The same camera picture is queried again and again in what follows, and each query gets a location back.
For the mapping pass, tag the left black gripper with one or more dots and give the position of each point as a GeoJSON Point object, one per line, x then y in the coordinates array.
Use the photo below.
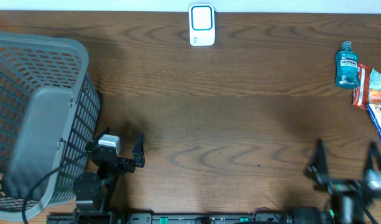
{"type": "Point", "coordinates": [137, 156]}

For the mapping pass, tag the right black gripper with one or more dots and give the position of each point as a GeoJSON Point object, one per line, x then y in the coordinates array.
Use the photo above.
{"type": "Point", "coordinates": [348, 186]}

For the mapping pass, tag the red snack bar wrapper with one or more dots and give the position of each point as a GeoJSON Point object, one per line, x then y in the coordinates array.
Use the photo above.
{"type": "Point", "coordinates": [361, 93]}

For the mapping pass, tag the orange small box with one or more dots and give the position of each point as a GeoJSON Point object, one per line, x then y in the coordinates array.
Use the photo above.
{"type": "Point", "coordinates": [374, 96]}

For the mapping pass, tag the light blue wipes pack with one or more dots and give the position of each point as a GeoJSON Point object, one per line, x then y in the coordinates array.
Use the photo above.
{"type": "Point", "coordinates": [375, 80]}

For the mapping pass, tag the teal Listerine mouthwash bottle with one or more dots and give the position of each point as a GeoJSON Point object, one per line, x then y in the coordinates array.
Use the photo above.
{"type": "Point", "coordinates": [346, 67]}

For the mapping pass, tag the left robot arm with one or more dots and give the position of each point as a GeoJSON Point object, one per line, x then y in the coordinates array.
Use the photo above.
{"type": "Point", "coordinates": [94, 190]}

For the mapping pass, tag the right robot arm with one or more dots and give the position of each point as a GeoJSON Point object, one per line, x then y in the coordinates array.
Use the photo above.
{"type": "Point", "coordinates": [349, 199]}

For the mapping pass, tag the white barcode scanner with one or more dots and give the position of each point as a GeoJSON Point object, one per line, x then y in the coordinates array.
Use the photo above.
{"type": "Point", "coordinates": [201, 25]}

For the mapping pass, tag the grey plastic shopping basket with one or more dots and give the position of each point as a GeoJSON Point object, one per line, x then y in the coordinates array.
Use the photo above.
{"type": "Point", "coordinates": [48, 113]}

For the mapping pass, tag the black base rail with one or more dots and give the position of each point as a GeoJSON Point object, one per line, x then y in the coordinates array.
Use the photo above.
{"type": "Point", "coordinates": [148, 218]}

